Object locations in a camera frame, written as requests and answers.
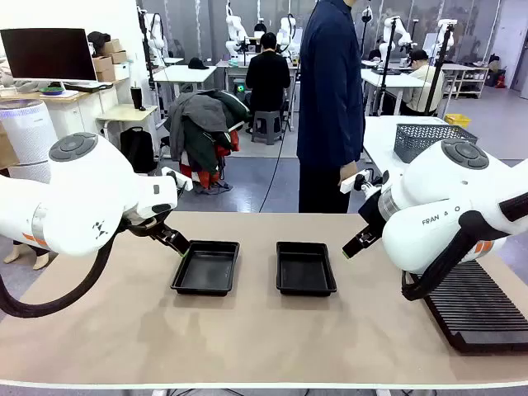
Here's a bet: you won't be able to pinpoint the black ESD tray embossed lettering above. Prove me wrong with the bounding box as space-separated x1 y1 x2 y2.
276 241 338 297

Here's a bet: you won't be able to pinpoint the seated person in black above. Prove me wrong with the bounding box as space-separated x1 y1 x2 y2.
246 32 292 125

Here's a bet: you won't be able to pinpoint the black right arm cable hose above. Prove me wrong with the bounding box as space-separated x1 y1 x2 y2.
401 192 528 303

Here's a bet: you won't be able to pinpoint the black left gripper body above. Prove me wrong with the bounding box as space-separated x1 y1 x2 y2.
122 217 169 239

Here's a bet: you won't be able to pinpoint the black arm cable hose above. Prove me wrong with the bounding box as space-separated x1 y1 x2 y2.
0 229 125 318
401 192 528 303

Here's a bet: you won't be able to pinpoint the brown cardboard sheet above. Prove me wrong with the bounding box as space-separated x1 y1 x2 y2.
0 121 21 170

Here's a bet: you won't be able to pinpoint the white workbench desk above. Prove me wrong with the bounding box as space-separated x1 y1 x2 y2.
361 68 428 116
215 59 302 125

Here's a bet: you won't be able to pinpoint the person's right hand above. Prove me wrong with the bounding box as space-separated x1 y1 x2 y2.
338 163 359 186

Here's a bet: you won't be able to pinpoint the white cylindrical air purifier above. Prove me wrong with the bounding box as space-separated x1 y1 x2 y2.
0 98 59 185

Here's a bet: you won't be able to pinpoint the black keyboard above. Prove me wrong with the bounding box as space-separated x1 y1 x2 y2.
62 81 115 94

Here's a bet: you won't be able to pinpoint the grey jacket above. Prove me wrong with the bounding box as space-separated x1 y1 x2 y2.
167 92 230 164

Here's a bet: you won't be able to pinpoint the grey plastic mesh basket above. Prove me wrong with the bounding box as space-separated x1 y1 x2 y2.
394 123 479 164

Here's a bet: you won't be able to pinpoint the mannequin legs black trousers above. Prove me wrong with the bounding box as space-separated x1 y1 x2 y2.
2 237 59 271

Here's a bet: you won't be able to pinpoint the person in blue coat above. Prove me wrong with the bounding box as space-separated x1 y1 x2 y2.
296 0 367 215

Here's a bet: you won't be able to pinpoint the white shelf desk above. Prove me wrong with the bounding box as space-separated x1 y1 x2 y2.
443 62 491 100

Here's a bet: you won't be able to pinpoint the black fabric bundle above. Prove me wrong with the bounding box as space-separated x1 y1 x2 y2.
87 31 111 57

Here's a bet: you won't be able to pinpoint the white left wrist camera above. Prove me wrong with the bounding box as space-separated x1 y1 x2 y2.
161 166 194 191

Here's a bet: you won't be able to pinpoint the grey cloth heap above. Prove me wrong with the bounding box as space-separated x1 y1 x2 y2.
0 61 50 94

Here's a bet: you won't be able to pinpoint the dark green jacket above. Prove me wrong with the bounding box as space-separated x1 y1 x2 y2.
185 89 252 177

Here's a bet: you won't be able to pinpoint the black plastic ESD tray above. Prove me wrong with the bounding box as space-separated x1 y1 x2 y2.
170 240 241 296

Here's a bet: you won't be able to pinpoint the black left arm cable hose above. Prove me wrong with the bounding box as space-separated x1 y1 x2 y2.
0 229 125 318

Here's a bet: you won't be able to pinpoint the black tripod pole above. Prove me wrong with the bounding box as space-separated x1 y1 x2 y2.
138 6 160 90
424 24 457 113
379 18 399 116

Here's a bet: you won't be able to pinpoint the black backpack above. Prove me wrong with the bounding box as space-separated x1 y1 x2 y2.
119 126 158 174

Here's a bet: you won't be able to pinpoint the white rounded side table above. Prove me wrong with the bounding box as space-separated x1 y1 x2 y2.
362 115 450 177

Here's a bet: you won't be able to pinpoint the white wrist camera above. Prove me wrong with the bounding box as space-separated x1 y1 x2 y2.
339 168 391 194
161 166 194 191

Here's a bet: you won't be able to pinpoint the yellow plastic bin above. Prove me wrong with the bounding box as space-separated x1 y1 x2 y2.
444 113 473 129

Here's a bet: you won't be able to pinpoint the blue sleeved right forearm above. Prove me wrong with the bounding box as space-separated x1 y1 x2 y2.
333 102 367 168

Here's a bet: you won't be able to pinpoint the black slotted board rack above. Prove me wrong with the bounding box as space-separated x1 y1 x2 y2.
412 259 528 354

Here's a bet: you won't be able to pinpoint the white cabinet desk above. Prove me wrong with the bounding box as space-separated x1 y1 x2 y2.
45 80 131 144

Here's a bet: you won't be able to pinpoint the grey plastic stool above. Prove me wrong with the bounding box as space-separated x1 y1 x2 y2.
250 110 285 146

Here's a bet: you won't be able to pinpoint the white office desk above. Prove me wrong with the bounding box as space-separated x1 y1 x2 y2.
151 64 219 111

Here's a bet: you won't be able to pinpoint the black computer monitor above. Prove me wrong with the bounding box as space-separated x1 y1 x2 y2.
0 27 98 83

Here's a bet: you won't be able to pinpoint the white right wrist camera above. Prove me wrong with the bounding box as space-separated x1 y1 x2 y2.
339 168 391 194

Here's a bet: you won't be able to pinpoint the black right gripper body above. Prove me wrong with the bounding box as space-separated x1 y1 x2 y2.
357 191 391 234

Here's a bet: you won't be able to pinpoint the seated person beige jacket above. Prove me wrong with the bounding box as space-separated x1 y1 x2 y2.
401 48 446 117

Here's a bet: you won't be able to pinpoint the small wood top table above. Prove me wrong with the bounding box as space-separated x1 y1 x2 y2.
96 104 161 164

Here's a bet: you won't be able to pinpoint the red garment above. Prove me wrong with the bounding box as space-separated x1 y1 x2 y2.
179 130 241 191

